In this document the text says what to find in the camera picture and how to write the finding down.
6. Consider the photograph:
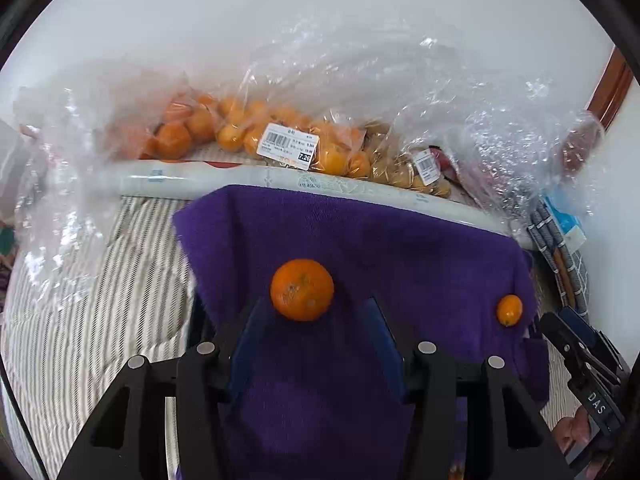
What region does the small kumquat orange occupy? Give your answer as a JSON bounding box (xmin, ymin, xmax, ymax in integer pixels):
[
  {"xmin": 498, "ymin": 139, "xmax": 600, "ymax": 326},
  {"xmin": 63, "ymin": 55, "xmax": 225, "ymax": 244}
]
[{"xmin": 496, "ymin": 295, "xmax": 524, "ymax": 327}]

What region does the mandarin orange with spots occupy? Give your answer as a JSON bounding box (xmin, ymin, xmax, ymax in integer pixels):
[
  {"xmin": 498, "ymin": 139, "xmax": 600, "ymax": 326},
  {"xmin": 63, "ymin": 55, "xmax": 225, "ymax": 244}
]
[{"xmin": 270, "ymin": 259, "xmax": 335, "ymax": 322}]

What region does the person right hand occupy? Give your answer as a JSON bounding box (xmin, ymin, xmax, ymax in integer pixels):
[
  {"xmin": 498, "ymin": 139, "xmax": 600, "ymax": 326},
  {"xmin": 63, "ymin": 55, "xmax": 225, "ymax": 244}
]
[{"xmin": 552, "ymin": 406, "xmax": 605, "ymax": 480}]

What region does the blue checked folded cloth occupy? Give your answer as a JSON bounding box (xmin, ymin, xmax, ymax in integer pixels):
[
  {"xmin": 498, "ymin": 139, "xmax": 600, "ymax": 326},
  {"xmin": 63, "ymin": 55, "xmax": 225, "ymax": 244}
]
[{"xmin": 527, "ymin": 200, "xmax": 590, "ymax": 320}]

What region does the blue white tissue pack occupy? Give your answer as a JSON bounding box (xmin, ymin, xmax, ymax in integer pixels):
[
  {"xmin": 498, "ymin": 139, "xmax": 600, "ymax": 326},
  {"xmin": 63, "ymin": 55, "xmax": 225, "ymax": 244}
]
[{"xmin": 544, "ymin": 197, "xmax": 587, "ymax": 254}]

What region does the striped quilted bedspread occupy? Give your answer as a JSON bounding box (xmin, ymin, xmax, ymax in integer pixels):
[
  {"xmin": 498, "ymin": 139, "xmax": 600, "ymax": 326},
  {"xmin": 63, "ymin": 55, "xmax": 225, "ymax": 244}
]
[{"xmin": 1, "ymin": 186, "xmax": 550, "ymax": 479}]

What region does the crumpled clear plastic bag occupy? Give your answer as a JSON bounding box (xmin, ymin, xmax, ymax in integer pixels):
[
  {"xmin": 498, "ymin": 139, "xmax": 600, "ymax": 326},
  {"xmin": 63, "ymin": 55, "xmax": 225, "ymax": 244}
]
[{"xmin": 446, "ymin": 79, "xmax": 606, "ymax": 234}]

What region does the purple towel over tray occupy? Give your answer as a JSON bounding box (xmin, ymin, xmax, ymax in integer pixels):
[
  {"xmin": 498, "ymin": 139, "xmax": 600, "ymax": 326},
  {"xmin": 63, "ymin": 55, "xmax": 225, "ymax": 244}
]
[{"xmin": 174, "ymin": 186, "xmax": 549, "ymax": 479}]

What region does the white rolled paper tube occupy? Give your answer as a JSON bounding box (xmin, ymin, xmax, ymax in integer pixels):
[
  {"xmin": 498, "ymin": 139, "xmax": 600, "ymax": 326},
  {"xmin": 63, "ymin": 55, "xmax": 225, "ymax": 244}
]
[{"xmin": 100, "ymin": 160, "xmax": 511, "ymax": 236}]

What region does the clear bag of nuts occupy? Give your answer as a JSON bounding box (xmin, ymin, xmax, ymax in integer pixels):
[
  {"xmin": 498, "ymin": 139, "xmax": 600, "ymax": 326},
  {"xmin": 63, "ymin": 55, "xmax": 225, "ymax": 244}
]
[{"xmin": 343, "ymin": 34, "xmax": 524, "ymax": 188}]

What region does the clear bag of oranges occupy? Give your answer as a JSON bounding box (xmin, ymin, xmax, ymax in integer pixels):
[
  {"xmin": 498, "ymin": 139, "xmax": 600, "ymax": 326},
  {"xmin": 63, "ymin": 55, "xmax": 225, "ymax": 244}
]
[{"xmin": 102, "ymin": 73, "xmax": 372, "ymax": 180}]

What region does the brown wooden door frame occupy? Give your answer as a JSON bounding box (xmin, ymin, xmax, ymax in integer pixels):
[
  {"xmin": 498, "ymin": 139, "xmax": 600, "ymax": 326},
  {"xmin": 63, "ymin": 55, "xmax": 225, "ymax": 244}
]
[{"xmin": 587, "ymin": 47, "xmax": 634, "ymax": 130}]

